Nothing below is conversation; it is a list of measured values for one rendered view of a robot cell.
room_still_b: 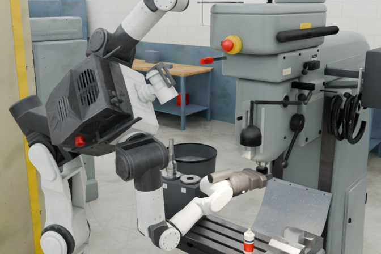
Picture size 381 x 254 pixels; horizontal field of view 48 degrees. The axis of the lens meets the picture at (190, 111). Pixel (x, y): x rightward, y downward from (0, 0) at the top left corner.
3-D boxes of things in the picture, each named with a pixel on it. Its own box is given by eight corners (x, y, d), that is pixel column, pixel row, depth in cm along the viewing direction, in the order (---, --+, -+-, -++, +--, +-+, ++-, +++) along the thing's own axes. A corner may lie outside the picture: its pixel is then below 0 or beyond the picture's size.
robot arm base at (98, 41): (82, 66, 149) (104, 58, 142) (84, 32, 153) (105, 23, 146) (114, 77, 161) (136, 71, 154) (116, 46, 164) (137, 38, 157)
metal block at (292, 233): (297, 250, 162) (298, 236, 161) (283, 244, 166) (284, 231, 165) (303, 244, 166) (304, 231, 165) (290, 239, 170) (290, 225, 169)
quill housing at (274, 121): (275, 169, 154) (279, 81, 146) (227, 156, 167) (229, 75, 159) (298, 155, 169) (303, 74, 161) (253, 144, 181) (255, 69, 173)
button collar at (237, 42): (238, 55, 137) (238, 36, 136) (223, 53, 141) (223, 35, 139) (241, 54, 139) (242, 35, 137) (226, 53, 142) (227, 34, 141)
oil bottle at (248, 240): (250, 256, 172) (250, 231, 169) (241, 252, 175) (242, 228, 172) (255, 252, 175) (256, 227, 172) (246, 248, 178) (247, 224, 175)
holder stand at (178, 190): (195, 226, 195) (195, 185, 190) (155, 215, 205) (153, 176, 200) (207, 215, 205) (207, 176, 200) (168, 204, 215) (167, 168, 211)
